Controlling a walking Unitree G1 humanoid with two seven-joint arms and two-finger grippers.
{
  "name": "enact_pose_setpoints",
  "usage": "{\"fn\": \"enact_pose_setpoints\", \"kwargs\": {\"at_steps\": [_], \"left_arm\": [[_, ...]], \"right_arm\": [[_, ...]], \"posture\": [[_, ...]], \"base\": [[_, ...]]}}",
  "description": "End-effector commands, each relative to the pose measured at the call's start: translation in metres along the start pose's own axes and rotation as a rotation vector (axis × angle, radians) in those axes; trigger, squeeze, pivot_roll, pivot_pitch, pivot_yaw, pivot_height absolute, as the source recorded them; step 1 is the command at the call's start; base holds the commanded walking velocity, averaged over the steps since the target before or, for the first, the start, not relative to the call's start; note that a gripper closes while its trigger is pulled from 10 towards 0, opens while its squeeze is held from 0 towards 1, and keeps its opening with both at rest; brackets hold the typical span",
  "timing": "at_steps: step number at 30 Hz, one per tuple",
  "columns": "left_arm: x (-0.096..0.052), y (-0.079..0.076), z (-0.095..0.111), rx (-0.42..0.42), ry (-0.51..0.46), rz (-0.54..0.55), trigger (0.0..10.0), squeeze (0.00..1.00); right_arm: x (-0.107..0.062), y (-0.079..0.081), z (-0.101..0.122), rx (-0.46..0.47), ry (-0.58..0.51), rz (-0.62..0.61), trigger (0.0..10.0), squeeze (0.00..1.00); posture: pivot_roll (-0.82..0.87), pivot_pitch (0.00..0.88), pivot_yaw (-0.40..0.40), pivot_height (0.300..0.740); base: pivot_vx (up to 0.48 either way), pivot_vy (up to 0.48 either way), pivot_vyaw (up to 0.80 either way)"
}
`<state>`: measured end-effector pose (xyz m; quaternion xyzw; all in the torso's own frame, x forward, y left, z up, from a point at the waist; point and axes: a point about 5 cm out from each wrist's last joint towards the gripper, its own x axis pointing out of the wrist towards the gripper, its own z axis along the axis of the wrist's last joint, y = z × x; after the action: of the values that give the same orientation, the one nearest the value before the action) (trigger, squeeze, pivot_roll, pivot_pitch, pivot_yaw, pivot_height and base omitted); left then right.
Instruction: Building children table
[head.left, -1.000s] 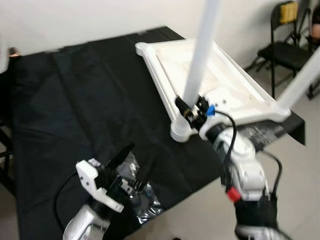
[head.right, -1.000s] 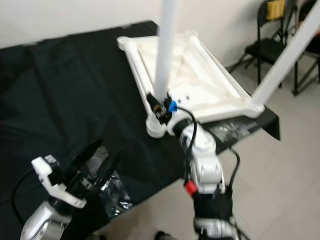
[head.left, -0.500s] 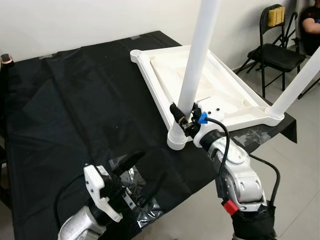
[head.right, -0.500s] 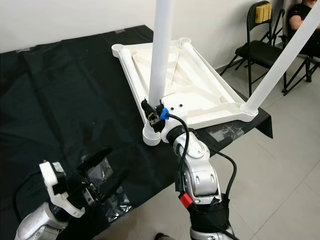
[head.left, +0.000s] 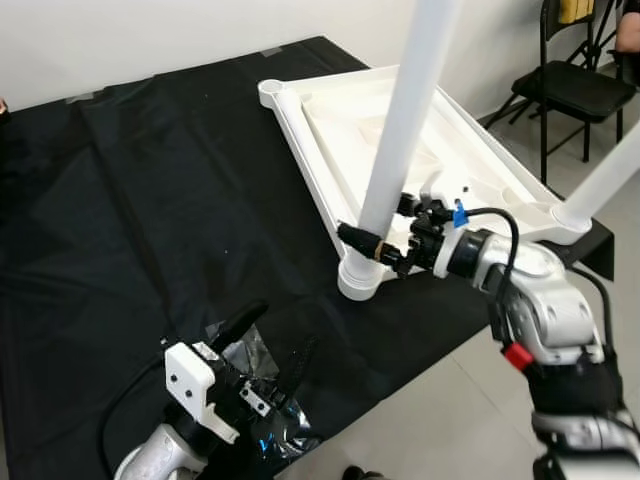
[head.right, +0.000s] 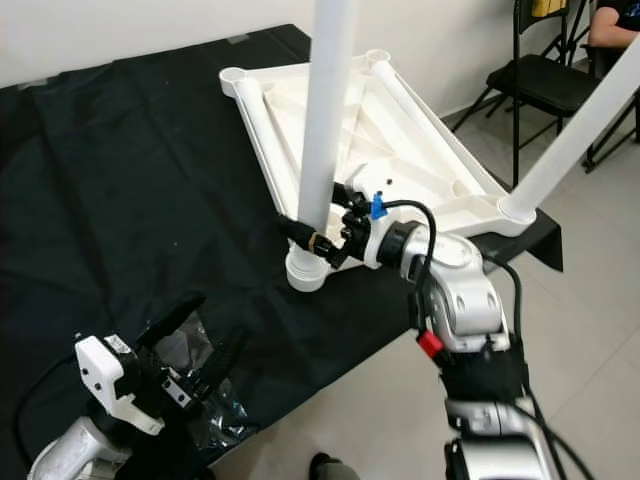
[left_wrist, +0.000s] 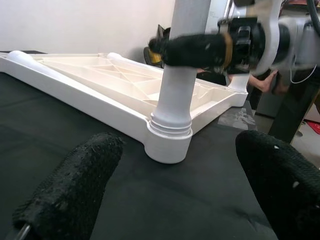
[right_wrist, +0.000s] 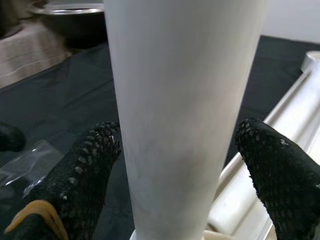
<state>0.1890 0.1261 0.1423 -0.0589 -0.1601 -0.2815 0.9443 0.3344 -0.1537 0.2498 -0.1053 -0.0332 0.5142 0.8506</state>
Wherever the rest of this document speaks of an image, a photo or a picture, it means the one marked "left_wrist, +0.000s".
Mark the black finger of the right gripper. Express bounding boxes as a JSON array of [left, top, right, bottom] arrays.
[[163, 33, 233, 68], [149, 37, 168, 55]]

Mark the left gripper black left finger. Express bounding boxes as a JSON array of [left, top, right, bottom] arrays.
[[11, 132, 125, 240]]

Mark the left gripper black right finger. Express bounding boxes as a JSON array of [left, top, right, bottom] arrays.
[[235, 129, 320, 240]]

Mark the white plastic children table top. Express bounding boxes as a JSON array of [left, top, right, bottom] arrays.
[[0, 49, 250, 165]]

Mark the yellow and black tool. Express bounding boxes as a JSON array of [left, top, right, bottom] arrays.
[[143, 23, 171, 68]]

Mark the orange rubber band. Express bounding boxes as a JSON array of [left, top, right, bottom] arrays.
[[223, 33, 235, 68]]

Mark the clear plastic bag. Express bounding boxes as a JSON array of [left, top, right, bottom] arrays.
[[217, 104, 258, 131]]

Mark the black tablecloth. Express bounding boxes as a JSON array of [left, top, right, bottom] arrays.
[[0, 49, 278, 240]]

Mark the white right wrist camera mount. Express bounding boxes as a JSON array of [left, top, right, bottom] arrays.
[[232, 0, 283, 76]]

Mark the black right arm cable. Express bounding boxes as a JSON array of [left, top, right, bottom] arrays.
[[306, 0, 320, 30]]

